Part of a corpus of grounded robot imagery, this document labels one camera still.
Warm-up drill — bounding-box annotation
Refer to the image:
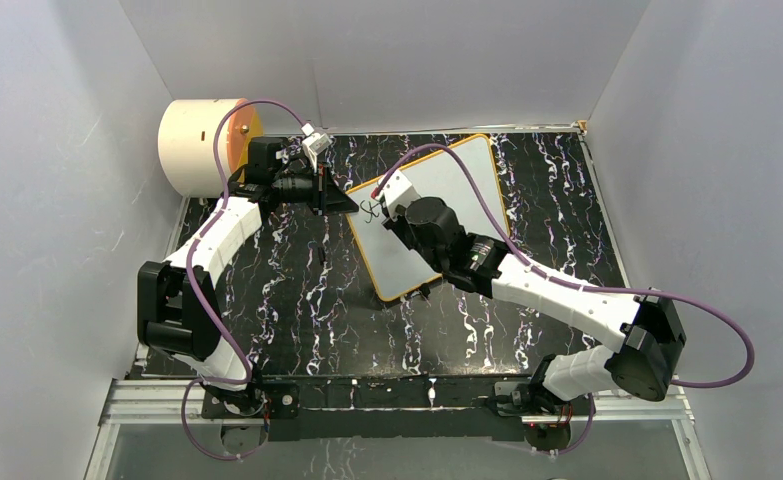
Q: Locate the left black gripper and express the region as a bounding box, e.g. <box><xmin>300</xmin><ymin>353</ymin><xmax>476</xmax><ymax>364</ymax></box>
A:
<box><xmin>273</xmin><ymin>162</ymin><xmax>360</xmax><ymax>218</ymax></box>

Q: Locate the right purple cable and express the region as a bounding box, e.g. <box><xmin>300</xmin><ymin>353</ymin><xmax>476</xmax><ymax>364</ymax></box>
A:
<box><xmin>376</xmin><ymin>142</ymin><xmax>757</xmax><ymax>390</ymax></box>

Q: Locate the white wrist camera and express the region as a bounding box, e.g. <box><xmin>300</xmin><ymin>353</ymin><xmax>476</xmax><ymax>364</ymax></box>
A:
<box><xmin>372</xmin><ymin>171</ymin><xmax>421</xmax><ymax>217</ymax></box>
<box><xmin>301</xmin><ymin>122</ymin><xmax>332</xmax><ymax>160</ymax></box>

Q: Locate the cream cylindrical drum orange face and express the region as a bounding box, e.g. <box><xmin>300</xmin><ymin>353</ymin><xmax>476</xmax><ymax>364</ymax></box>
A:
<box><xmin>157</xmin><ymin>98</ymin><xmax>264</xmax><ymax>198</ymax></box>

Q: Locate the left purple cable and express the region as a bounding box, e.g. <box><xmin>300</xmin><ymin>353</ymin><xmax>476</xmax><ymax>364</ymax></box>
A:
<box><xmin>180</xmin><ymin>97</ymin><xmax>309</xmax><ymax>462</ymax></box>

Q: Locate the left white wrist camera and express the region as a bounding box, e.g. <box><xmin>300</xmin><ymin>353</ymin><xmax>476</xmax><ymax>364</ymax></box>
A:
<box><xmin>301</xmin><ymin>122</ymin><xmax>332</xmax><ymax>160</ymax></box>

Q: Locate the yellow framed whiteboard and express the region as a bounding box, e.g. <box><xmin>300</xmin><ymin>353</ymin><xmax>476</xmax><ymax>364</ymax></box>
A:
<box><xmin>346</xmin><ymin>133</ymin><xmax>513</xmax><ymax>303</ymax></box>

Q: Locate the aluminium front frame rail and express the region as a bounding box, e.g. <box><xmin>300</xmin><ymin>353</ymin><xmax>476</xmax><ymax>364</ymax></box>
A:
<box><xmin>86</xmin><ymin>376</ymin><xmax>710</xmax><ymax>479</ymax></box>

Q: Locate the purple cable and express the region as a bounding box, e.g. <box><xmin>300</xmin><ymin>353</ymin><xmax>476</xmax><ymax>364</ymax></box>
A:
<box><xmin>180</xmin><ymin>97</ymin><xmax>309</xmax><ymax>462</ymax></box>
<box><xmin>376</xmin><ymin>142</ymin><xmax>757</xmax><ymax>390</ymax></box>

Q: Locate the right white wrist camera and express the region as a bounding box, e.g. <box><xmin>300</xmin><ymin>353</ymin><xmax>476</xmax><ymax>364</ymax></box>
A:
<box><xmin>372</xmin><ymin>171</ymin><xmax>421</xmax><ymax>217</ymax></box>

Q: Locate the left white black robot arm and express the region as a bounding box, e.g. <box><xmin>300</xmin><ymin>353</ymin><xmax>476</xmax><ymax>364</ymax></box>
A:
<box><xmin>137</xmin><ymin>136</ymin><xmax>358</xmax><ymax>416</ymax></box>

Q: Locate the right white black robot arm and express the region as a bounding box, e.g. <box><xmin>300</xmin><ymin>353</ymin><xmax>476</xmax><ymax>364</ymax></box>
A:
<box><xmin>383</xmin><ymin>197</ymin><xmax>686</xmax><ymax>414</ymax></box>

